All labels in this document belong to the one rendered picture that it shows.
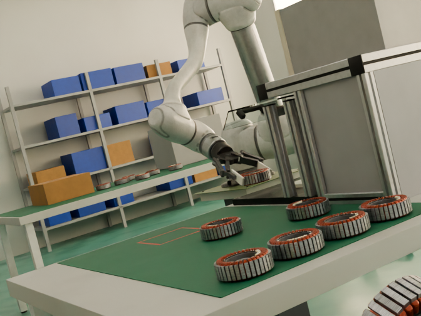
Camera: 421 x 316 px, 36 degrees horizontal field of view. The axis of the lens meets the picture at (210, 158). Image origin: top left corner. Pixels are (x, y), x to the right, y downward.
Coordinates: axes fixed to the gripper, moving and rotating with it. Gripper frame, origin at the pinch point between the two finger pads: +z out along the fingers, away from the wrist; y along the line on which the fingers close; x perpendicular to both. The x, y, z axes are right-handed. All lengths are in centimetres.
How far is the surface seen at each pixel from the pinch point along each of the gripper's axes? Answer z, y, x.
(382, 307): 116, -89, -69
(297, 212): 47, -27, -20
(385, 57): 46, -4, -57
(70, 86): -555, 186, 205
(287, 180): 23.5, -8.0, -12.2
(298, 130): 25.0, -7.8, -29.5
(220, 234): 37, -43, -14
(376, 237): 79, -38, -36
